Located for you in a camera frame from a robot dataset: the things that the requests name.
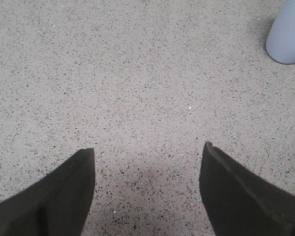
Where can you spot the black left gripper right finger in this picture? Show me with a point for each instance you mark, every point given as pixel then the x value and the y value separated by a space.
pixel 240 203

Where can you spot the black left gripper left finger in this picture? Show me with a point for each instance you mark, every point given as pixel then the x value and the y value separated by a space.
pixel 57 205

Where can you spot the blue plastic cup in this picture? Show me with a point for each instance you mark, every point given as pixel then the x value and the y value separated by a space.
pixel 280 43

